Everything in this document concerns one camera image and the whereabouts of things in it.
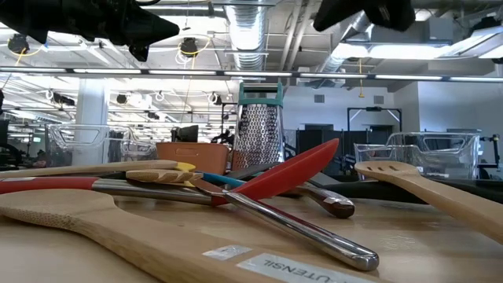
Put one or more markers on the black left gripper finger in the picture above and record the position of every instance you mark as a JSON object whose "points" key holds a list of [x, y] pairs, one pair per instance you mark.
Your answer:
{"points": [[167, 28]]}

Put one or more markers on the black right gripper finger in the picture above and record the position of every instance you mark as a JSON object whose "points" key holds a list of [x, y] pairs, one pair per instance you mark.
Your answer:
{"points": [[342, 12]]}

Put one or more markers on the wooden fork spoon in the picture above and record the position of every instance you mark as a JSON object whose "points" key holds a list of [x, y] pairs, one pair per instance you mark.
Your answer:
{"points": [[165, 176]]}

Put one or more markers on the wooden slotted spatula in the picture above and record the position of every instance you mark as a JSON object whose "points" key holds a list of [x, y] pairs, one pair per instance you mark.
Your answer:
{"points": [[98, 168]]}

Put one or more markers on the blue silicone spoon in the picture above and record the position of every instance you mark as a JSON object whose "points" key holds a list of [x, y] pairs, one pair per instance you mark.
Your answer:
{"points": [[220, 178]]}

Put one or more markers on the black square-head spatula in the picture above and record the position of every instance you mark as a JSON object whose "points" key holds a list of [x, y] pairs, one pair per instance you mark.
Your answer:
{"points": [[324, 180]]}

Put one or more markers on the large black wide spatula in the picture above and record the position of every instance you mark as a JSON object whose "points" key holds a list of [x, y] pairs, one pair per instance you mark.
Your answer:
{"points": [[385, 192]]}

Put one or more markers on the oval slotted wooden spoon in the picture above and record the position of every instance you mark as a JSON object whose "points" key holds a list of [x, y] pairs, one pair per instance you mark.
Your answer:
{"points": [[452, 200]]}

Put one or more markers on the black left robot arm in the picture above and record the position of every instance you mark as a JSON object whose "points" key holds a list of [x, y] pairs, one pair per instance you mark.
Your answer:
{"points": [[35, 15]]}

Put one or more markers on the white support column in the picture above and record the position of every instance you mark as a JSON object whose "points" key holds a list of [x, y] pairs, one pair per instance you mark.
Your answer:
{"points": [[92, 102]]}

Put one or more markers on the long ceiling light strip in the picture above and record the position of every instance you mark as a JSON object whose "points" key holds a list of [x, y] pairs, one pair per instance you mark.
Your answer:
{"points": [[255, 74]]}

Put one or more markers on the black room monitor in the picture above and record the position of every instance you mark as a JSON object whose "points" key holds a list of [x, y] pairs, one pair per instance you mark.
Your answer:
{"points": [[188, 134]]}

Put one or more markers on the clear plastic bin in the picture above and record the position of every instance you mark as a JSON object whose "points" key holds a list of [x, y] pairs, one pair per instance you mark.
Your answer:
{"points": [[452, 157], [78, 135]]}

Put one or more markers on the orange plastic bin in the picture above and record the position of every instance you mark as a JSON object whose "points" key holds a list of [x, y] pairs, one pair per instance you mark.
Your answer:
{"points": [[204, 157]]}

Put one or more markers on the teal steel box grater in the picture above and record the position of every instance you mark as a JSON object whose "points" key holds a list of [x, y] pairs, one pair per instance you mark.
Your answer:
{"points": [[259, 133]]}

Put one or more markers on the red slotted spoon steel shank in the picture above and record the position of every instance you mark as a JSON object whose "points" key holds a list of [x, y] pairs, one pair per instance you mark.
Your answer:
{"points": [[283, 177]]}

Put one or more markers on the dark wooden spoon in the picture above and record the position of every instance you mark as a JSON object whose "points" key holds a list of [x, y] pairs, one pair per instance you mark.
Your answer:
{"points": [[334, 204]]}

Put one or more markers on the large labelled wooden spoon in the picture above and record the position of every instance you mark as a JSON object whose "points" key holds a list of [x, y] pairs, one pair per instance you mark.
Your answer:
{"points": [[118, 236]]}

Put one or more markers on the heavy steel table knife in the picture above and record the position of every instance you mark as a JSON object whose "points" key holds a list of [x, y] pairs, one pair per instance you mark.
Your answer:
{"points": [[314, 236]]}

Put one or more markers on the slanted silver ventilation duct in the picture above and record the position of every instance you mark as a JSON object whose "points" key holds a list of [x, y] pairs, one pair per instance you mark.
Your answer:
{"points": [[355, 26]]}

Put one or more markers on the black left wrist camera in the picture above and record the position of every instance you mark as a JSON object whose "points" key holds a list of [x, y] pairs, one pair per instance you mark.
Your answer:
{"points": [[139, 53]]}

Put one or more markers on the wide silver ventilation duct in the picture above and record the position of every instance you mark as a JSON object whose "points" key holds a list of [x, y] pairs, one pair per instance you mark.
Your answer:
{"points": [[247, 35]]}

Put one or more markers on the black room rig frame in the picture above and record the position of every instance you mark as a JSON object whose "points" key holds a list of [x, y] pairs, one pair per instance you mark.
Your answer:
{"points": [[373, 109]]}

